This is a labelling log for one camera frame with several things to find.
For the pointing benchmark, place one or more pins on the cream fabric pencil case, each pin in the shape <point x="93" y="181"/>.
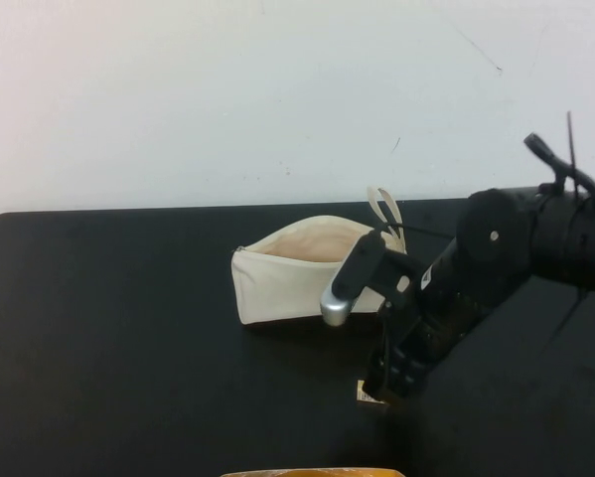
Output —
<point x="277" y="293"/>

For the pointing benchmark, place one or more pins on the yellow paper object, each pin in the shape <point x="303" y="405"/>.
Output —
<point x="307" y="468"/>

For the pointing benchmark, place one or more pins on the yellow eraser with barcode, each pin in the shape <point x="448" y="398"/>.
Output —
<point x="362" y="392"/>

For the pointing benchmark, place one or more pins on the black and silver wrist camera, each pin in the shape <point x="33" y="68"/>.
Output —
<point x="356" y="273"/>

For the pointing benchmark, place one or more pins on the black zip tie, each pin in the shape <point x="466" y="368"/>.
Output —
<point x="572" y="149"/>

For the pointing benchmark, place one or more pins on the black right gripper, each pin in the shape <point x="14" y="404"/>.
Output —
<point x="443" y="308"/>

